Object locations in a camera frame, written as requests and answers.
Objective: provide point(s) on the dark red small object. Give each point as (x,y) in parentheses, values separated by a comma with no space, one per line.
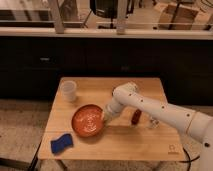
(136,117)

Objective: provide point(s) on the orange ceramic bowl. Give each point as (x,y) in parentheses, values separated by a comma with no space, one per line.
(87,121)

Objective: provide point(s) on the translucent plastic cup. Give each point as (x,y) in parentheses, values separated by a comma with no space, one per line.
(68,90)

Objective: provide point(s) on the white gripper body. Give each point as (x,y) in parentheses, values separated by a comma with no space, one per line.
(111,110)

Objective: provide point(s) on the blue sponge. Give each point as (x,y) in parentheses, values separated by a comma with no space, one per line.
(61,143)

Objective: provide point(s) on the cardboard box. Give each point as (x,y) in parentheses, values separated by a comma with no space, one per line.
(175,17)

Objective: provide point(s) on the clear glass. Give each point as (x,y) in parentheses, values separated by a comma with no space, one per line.
(153,123)

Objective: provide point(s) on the wooden table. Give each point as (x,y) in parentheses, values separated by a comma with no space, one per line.
(120,140)

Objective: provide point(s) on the black office chair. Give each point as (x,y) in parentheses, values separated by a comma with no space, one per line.
(105,9)

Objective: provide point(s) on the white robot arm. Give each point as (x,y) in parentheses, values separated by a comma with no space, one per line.
(196,124)

